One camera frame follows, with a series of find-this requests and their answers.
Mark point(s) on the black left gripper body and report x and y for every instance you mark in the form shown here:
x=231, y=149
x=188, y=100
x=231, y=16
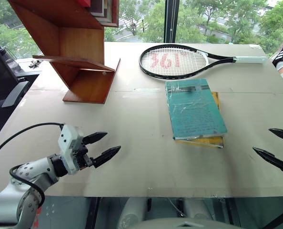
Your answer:
x=82, y=155

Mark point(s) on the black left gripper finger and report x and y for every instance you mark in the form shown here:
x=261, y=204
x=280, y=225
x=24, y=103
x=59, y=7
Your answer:
x=95, y=137
x=105, y=156

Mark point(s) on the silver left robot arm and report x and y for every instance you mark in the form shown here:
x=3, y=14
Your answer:
x=32, y=169

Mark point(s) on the yellow book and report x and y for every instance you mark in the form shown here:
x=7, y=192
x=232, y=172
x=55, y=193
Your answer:
x=203, y=141

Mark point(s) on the teal book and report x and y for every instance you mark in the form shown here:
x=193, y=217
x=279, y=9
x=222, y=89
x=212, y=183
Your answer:
x=195, y=109

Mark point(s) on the brown wooden bookshelf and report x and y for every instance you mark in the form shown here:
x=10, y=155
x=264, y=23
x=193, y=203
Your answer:
x=82, y=43

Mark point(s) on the black slanted stand leg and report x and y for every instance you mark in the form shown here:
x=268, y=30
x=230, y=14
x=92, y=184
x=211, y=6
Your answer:
x=280, y=218

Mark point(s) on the black table leg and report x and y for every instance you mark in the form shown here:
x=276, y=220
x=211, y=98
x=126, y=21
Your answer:
x=232, y=212
x=92, y=212

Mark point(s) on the white rounded cylinder under table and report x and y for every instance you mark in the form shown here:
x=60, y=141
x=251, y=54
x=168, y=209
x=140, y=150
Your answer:
x=132, y=212
x=197, y=208

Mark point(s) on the grey side desk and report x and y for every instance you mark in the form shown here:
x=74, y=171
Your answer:
x=28, y=71

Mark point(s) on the dark bunch of keys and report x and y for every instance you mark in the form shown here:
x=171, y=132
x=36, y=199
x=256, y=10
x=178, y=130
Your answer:
x=34, y=64

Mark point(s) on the grey rounded robot body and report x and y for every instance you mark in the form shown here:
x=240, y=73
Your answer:
x=186, y=224

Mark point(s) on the black white tennis racket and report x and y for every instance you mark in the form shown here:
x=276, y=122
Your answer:
x=210, y=56

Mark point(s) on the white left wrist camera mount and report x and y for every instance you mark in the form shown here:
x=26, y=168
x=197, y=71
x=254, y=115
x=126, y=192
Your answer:
x=67, y=139

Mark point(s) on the black window frame post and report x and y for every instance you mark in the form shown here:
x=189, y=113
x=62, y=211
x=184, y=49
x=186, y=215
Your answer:
x=171, y=21

